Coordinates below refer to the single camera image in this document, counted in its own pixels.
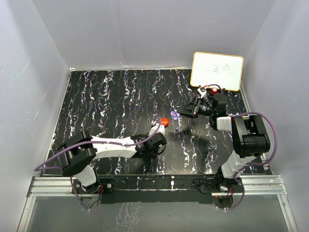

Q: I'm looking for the yellow framed whiteboard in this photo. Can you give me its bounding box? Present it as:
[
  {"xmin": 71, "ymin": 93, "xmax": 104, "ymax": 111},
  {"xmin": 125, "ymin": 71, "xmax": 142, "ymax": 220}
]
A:
[{"xmin": 190, "ymin": 52, "xmax": 244, "ymax": 91}]

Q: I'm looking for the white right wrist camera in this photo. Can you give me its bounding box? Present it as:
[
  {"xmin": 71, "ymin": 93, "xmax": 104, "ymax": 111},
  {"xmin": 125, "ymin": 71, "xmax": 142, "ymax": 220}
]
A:
[{"xmin": 197, "ymin": 87, "xmax": 207, "ymax": 99}]

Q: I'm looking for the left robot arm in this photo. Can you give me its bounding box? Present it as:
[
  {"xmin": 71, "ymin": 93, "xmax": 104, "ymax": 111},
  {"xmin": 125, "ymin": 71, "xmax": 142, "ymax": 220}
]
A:
[{"xmin": 57, "ymin": 130, "xmax": 167, "ymax": 193}]

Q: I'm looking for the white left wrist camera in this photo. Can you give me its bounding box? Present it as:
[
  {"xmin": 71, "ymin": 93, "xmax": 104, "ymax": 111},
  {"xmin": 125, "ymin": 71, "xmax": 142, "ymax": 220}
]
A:
[{"xmin": 148, "ymin": 120, "xmax": 166, "ymax": 136}]

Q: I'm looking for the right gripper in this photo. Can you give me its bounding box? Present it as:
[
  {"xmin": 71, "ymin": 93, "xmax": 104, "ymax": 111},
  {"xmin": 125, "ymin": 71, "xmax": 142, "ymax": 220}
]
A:
[{"xmin": 177, "ymin": 96, "xmax": 215, "ymax": 118}]

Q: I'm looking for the lilac earbud charging case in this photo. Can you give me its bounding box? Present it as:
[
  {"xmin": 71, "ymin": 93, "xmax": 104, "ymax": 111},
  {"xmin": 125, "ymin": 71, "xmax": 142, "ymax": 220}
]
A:
[{"xmin": 170, "ymin": 109, "xmax": 180, "ymax": 120}]

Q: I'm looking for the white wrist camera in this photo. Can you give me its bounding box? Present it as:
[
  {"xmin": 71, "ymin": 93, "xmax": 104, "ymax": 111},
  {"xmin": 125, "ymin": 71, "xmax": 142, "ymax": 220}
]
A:
[
  {"xmin": 148, "ymin": 120, "xmax": 166, "ymax": 136},
  {"xmin": 197, "ymin": 87, "xmax": 207, "ymax": 99}
]

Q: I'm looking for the aluminium frame rail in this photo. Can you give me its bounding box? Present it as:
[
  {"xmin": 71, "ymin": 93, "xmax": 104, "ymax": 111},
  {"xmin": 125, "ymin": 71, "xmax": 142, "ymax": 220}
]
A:
[{"xmin": 18, "ymin": 175, "xmax": 298, "ymax": 232}]

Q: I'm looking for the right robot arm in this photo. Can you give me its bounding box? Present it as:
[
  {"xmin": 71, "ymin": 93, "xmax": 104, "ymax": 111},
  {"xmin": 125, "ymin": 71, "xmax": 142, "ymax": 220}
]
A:
[{"xmin": 177, "ymin": 93, "xmax": 270, "ymax": 192}]

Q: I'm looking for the orange earbud charging case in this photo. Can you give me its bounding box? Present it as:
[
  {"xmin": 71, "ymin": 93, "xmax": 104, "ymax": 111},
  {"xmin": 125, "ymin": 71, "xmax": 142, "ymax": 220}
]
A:
[{"xmin": 161, "ymin": 118, "xmax": 169, "ymax": 128}]

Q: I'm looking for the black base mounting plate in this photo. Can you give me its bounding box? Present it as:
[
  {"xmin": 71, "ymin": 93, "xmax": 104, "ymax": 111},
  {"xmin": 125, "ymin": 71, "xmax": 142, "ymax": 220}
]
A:
[{"xmin": 72, "ymin": 174, "xmax": 242, "ymax": 204}]

